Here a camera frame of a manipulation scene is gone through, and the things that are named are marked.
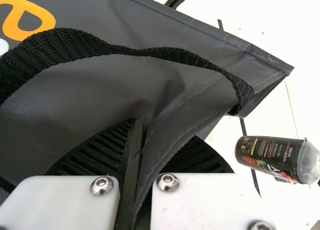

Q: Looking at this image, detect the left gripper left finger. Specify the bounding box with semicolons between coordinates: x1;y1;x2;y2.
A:
0;117;145;230

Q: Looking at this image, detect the dark grey bag with straps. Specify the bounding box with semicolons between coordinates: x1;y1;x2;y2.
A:
0;0;295;230

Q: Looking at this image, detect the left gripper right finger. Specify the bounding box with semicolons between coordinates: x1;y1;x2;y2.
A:
149;136;279;230

